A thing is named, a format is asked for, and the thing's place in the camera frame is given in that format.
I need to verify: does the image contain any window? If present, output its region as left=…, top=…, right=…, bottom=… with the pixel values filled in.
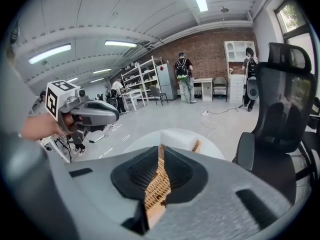
left=273, top=0, right=320, bottom=99

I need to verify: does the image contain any gray refrigerator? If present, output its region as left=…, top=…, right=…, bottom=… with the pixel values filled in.
left=156, top=63, right=179, bottom=101

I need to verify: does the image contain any dark gray chair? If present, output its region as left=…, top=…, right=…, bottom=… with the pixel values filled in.
left=149, top=85, right=169, bottom=107

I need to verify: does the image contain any white cable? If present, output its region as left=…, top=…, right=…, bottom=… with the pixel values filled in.
left=201, top=113, right=226, bottom=139

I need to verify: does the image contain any person's left hand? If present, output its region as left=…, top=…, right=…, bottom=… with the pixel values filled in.
left=58, top=112, right=84, bottom=135

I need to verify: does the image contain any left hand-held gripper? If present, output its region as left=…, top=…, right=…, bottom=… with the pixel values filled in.
left=45, top=80, right=121, bottom=145

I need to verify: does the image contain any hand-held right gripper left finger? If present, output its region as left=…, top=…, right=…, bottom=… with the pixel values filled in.
left=48, top=145, right=160, bottom=236

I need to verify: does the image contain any black backpack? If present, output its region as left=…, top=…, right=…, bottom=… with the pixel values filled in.
left=175, top=58, right=189, bottom=79

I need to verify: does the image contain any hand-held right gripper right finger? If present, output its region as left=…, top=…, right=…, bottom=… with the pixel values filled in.
left=149, top=145, right=294, bottom=240

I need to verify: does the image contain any person's left forearm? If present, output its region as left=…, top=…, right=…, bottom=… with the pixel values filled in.
left=20, top=112, right=63, bottom=142

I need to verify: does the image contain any white foam sheet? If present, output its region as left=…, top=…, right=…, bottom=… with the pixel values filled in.
left=159, top=129, right=201, bottom=153

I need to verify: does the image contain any white shelf rack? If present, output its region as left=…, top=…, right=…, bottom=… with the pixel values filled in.
left=120, top=55, right=163, bottom=102

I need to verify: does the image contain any tall white cabinet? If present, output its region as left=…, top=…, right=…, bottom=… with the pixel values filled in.
left=223, top=40, right=258, bottom=104

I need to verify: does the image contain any black cable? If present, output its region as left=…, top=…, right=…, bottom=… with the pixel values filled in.
left=207, top=104, right=245, bottom=115

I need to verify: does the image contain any white table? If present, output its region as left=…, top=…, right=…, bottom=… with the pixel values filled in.
left=121, top=88, right=147, bottom=111

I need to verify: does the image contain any black mesh office chair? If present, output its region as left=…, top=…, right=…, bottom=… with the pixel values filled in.
left=232, top=42, right=317, bottom=205

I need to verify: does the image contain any small white desk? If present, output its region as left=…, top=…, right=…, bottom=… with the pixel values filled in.
left=193, top=77, right=214, bottom=102

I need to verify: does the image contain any woven bamboo box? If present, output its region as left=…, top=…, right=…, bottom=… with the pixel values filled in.
left=143, top=139, right=202, bottom=229

